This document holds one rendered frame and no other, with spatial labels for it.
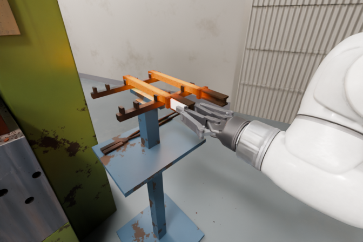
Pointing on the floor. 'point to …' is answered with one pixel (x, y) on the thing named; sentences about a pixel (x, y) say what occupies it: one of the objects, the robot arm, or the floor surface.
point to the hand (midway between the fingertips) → (181, 106)
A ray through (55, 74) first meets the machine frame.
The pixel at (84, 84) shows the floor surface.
